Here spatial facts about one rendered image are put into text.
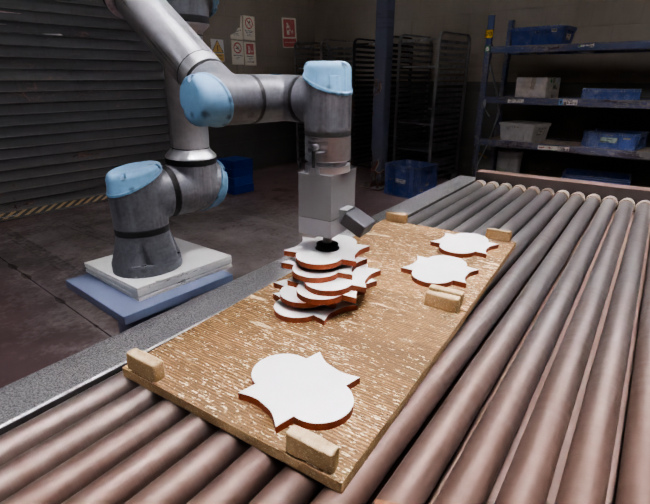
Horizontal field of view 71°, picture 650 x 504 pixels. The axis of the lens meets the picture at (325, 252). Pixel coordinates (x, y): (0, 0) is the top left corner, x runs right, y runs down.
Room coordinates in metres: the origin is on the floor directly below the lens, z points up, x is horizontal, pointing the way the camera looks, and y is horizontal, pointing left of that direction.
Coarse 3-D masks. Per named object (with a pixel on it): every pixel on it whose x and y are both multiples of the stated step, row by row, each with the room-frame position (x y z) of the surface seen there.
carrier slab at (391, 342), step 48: (192, 336) 0.60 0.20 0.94; (240, 336) 0.60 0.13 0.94; (288, 336) 0.60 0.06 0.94; (336, 336) 0.60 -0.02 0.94; (384, 336) 0.60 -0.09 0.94; (432, 336) 0.60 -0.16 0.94; (144, 384) 0.49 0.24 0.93; (192, 384) 0.48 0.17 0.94; (240, 384) 0.48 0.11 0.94; (384, 384) 0.48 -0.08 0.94; (240, 432) 0.40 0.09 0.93; (336, 432) 0.40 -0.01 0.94; (384, 432) 0.41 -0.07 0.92; (336, 480) 0.33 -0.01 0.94
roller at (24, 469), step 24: (480, 192) 1.60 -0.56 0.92; (432, 216) 1.29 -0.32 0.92; (120, 408) 0.46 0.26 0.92; (144, 408) 0.47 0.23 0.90; (72, 432) 0.42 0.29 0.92; (96, 432) 0.43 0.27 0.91; (24, 456) 0.38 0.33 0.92; (48, 456) 0.38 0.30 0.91; (72, 456) 0.40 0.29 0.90; (0, 480) 0.35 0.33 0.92; (24, 480) 0.36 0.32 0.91
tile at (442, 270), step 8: (432, 256) 0.90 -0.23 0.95; (440, 256) 0.90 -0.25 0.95; (448, 256) 0.90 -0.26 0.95; (416, 264) 0.86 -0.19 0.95; (424, 264) 0.86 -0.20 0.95; (432, 264) 0.86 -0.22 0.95; (440, 264) 0.86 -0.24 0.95; (448, 264) 0.86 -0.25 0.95; (456, 264) 0.86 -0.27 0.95; (464, 264) 0.86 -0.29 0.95; (408, 272) 0.83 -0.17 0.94; (416, 272) 0.81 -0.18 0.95; (424, 272) 0.81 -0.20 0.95; (432, 272) 0.81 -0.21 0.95; (440, 272) 0.81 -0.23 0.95; (448, 272) 0.81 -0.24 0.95; (456, 272) 0.81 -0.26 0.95; (464, 272) 0.81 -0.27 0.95; (472, 272) 0.82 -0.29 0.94; (416, 280) 0.79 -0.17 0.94; (424, 280) 0.78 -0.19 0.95; (432, 280) 0.78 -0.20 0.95; (440, 280) 0.78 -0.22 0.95; (448, 280) 0.78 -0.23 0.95; (456, 280) 0.78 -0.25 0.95; (464, 280) 0.78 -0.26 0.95
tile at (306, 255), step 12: (312, 240) 0.79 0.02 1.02; (336, 240) 0.79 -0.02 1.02; (348, 240) 0.79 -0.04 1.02; (288, 252) 0.74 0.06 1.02; (300, 252) 0.73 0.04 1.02; (312, 252) 0.73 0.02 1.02; (324, 252) 0.73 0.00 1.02; (336, 252) 0.73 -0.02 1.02; (348, 252) 0.73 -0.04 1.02; (360, 252) 0.75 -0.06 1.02; (300, 264) 0.69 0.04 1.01; (312, 264) 0.68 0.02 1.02; (324, 264) 0.68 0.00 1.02; (336, 264) 0.69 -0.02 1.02; (348, 264) 0.70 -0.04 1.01
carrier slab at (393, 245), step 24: (360, 240) 1.03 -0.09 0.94; (384, 240) 1.03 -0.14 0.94; (408, 240) 1.03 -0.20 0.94; (432, 240) 1.03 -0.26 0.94; (384, 264) 0.88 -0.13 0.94; (408, 264) 0.88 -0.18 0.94; (480, 264) 0.88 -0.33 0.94; (384, 288) 0.77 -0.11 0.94; (408, 288) 0.77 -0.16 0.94; (456, 288) 0.77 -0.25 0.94; (480, 288) 0.77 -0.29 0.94
